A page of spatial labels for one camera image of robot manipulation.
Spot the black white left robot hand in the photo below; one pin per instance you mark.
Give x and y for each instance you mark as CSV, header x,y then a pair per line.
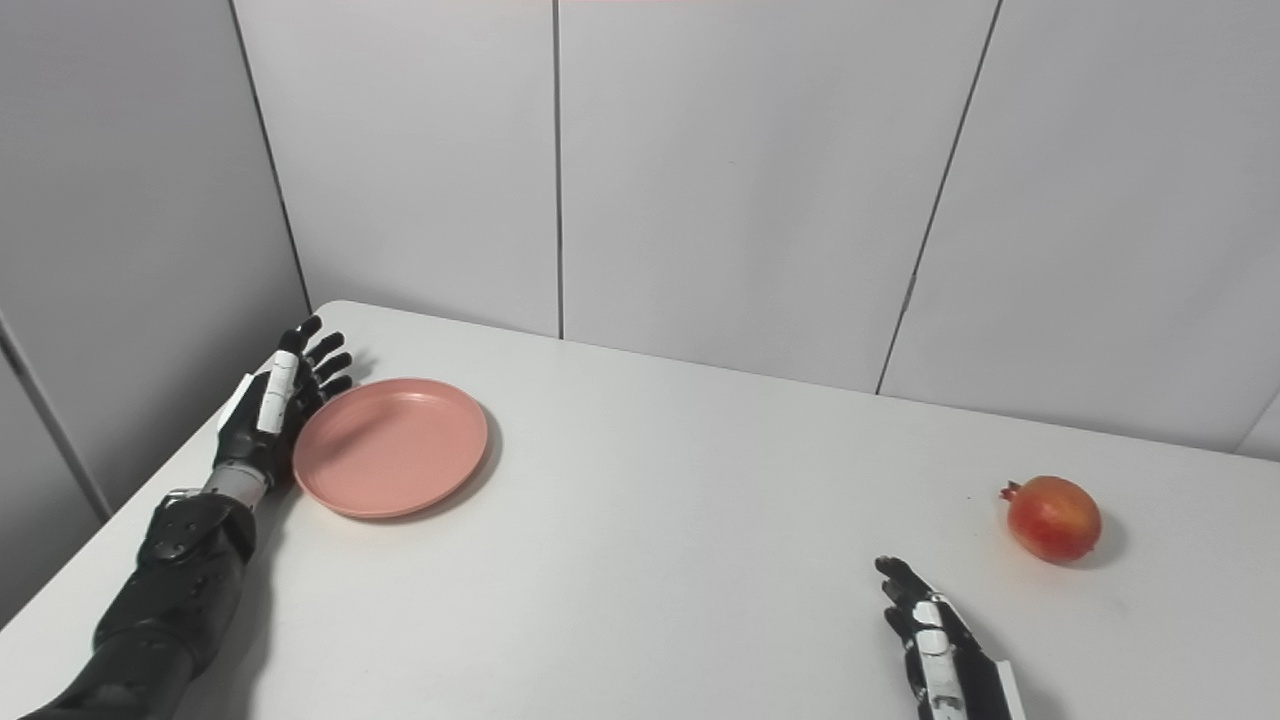
x,y
250,440

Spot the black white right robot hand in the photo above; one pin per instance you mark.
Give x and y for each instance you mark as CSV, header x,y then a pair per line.
x,y
975,680

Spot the pink round plate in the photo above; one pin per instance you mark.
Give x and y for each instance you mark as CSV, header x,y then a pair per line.
x,y
390,448

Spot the red pomegranate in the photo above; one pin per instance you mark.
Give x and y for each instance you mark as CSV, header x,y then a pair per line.
x,y
1053,520

